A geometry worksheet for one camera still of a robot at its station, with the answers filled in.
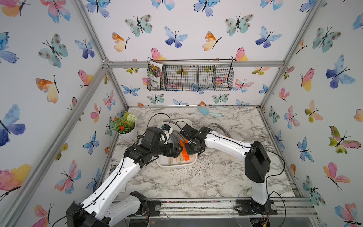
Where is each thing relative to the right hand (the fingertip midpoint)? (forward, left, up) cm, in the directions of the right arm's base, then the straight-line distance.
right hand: (191, 149), depth 85 cm
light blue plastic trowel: (+41, -11, -10) cm, 43 cm away
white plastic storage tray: (-5, +14, -8) cm, 17 cm away
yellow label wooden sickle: (+24, -23, -10) cm, 35 cm away
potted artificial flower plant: (+11, +42, +5) cm, 44 cm away
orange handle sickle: (+21, -23, -10) cm, 33 cm away
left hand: (-4, +8, +11) cm, 14 cm away
